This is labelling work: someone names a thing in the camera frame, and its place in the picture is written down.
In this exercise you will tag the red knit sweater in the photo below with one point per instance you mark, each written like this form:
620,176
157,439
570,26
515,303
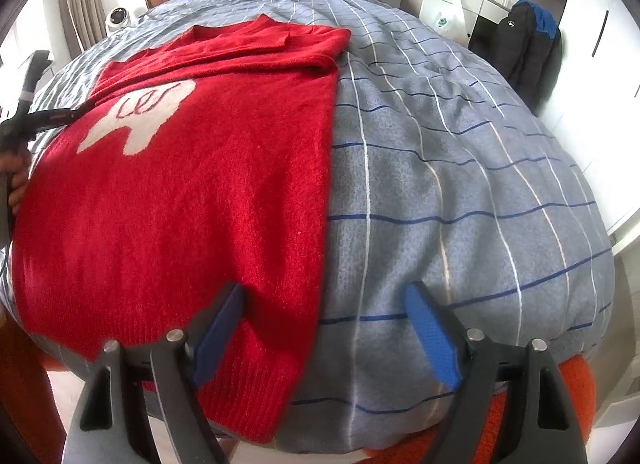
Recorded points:
175,194

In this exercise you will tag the dark jacket with blue hood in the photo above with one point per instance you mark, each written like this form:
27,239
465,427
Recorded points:
525,53

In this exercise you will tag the blue checked duvet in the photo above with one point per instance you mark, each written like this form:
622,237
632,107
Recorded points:
450,194

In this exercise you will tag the white plastic bag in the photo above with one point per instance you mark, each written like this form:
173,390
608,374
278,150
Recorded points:
448,18

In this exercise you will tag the white wardrobe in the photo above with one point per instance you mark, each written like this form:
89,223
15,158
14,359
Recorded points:
585,93

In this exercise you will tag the white table fan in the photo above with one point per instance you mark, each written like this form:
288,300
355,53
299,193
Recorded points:
119,18

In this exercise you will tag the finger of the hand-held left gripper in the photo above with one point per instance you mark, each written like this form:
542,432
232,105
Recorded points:
55,117
37,68

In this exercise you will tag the orange fleece blanket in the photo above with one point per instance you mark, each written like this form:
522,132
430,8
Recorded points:
575,384

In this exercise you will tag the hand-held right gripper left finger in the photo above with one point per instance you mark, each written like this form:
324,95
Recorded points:
220,329

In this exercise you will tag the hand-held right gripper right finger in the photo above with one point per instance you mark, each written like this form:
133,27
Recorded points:
432,334

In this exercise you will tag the person's left hand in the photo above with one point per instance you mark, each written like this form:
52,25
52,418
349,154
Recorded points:
19,171

